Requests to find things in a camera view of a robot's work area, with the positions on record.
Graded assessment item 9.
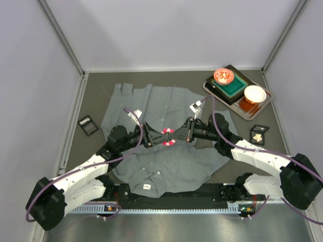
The grey button-up shirt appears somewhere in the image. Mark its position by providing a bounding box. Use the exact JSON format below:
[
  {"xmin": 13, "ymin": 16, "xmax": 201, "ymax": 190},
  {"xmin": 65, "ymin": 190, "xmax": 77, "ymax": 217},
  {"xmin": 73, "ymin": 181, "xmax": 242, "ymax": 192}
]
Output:
[{"xmin": 101, "ymin": 83, "xmax": 229, "ymax": 198}]

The gold leaf brooch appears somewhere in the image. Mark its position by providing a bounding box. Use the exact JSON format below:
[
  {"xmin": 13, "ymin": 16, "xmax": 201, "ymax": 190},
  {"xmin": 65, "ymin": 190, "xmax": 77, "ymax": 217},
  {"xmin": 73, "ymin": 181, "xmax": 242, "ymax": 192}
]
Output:
[{"xmin": 252, "ymin": 133, "xmax": 264, "ymax": 144}]

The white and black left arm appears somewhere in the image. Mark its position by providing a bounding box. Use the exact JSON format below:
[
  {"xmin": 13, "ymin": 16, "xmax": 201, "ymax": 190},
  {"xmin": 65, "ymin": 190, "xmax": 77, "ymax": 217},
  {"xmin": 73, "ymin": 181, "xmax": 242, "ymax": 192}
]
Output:
[{"xmin": 26, "ymin": 123, "xmax": 174, "ymax": 231}]

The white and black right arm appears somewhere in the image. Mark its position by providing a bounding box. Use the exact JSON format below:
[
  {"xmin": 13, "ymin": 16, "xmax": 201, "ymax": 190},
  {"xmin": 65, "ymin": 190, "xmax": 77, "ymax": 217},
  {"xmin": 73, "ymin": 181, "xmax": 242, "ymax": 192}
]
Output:
[{"xmin": 170, "ymin": 113, "xmax": 322, "ymax": 210}]

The black rectangular tray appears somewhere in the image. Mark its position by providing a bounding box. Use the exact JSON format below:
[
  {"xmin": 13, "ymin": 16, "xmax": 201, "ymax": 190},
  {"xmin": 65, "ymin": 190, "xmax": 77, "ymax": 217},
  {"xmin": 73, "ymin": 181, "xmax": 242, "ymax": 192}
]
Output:
[{"xmin": 205, "ymin": 65, "xmax": 254, "ymax": 105}]

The brown plastic tray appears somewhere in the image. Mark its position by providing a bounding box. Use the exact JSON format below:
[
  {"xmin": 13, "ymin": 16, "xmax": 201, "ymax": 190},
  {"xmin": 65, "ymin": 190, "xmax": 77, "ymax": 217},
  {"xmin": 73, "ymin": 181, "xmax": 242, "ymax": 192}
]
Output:
[{"xmin": 202, "ymin": 82, "xmax": 273, "ymax": 120}]

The black left jewellery box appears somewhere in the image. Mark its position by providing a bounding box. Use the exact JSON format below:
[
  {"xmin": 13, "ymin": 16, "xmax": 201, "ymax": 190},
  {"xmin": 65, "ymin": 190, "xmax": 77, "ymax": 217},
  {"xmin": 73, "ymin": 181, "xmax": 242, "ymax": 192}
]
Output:
[{"xmin": 77, "ymin": 115, "xmax": 99, "ymax": 136}]

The black jewellery box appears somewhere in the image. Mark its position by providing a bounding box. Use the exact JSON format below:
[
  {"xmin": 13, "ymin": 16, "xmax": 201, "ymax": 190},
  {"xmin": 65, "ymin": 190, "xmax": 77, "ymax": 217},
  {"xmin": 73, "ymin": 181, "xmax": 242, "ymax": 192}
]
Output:
[
  {"xmin": 249, "ymin": 125, "xmax": 270, "ymax": 146},
  {"xmin": 77, "ymin": 115, "xmax": 99, "ymax": 136}
]

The amber glass dish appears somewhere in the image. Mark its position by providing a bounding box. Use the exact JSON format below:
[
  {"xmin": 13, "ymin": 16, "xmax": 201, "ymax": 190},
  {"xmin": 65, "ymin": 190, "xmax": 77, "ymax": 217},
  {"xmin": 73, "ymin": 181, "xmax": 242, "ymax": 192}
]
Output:
[{"xmin": 239, "ymin": 97, "xmax": 259, "ymax": 114}]

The red patterned bowl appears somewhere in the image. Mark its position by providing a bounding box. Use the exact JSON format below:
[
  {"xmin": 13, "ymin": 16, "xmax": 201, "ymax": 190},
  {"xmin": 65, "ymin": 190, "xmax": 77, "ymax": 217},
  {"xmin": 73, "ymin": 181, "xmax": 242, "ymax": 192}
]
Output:
[{"xmin": 213, "ymin": 68, "xmax": 235, "ymax": 86}]

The green square dish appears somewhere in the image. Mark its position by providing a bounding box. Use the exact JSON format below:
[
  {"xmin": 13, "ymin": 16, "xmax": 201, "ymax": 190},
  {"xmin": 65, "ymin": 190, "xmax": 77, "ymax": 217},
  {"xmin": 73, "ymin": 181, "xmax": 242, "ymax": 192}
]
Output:
[{"xmin": 213, "ymin": 75, "xmax": 248, "ymax": 98}]

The black right jewellery box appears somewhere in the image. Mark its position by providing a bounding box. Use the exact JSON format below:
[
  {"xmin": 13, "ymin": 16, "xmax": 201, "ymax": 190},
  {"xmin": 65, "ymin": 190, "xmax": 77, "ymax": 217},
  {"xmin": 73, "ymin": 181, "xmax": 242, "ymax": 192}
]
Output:
[{"xmin": 249, "ymin": 125, "xmax": 270, "ymax": 146}]

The white and orange cup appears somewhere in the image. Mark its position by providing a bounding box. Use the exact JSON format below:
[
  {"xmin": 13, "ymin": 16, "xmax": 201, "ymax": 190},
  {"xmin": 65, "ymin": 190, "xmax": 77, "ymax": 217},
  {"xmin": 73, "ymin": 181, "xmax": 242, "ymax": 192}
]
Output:
[{"xmin": 244, "ymin": 85, "xmax": 266, "ymax": 103}]

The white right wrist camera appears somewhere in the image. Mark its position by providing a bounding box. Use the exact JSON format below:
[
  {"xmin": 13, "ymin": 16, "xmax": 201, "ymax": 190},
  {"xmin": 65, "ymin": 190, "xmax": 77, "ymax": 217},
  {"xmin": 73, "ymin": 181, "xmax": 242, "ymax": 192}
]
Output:
[{"xmin": 189, "ymin": 100, "xmax": 202, "ymax": 119}]

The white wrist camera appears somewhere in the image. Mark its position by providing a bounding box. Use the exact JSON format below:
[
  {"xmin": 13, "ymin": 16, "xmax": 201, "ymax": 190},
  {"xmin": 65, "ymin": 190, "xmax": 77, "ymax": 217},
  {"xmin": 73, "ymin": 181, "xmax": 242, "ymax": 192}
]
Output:
[
  {"xmin": 128, "ymin": 109, "xmax": 142, "ymax": 125},
  {"xmin": 189, "ymin": 100, "xmax": 202, "ymax": 119}
]

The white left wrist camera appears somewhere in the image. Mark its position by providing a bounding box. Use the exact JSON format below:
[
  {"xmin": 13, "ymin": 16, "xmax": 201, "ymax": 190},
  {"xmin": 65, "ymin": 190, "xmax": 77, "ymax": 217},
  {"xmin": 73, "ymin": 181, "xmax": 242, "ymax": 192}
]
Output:
[{"xmin": 128, "ymin": 109, "xmax": 142, "ymax": 125}]

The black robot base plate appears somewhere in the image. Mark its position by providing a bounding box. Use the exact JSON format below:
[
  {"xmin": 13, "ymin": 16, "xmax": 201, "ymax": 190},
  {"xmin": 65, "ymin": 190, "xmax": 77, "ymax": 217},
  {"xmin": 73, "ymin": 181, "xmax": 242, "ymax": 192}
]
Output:
[{"xmin": 94, "ymin": 184, "xmax": 265, "ymax": 210}]

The grey slotted cable duct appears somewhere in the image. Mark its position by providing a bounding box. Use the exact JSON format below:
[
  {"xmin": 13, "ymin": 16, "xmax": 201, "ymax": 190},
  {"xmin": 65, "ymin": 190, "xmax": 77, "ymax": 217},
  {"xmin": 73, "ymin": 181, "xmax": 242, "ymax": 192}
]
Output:
[{"xmin": 67, "ymin": 203, "xmax": 253, "ymax": 214}]

